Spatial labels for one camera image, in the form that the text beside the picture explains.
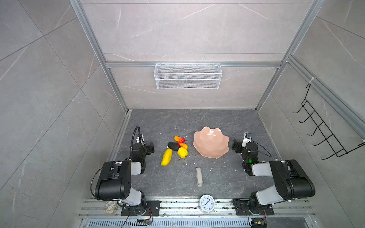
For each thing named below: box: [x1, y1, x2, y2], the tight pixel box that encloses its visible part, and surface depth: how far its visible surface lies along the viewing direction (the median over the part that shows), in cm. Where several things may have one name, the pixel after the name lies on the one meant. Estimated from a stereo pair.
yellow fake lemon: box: [177, 146, 189, 159], surface depth 92 cm
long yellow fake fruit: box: [160, 148, 173, 167], surface depth 90 cm
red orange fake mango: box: [173, 135, 186, 143], surface depth 101 cm
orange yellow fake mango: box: [177, 142, 189, 151], surface depth 97 cm
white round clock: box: [197, 193, 218, 214], surface depth 73 cm
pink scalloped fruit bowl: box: [192, 126, 230, 159], surface depth 100 cm
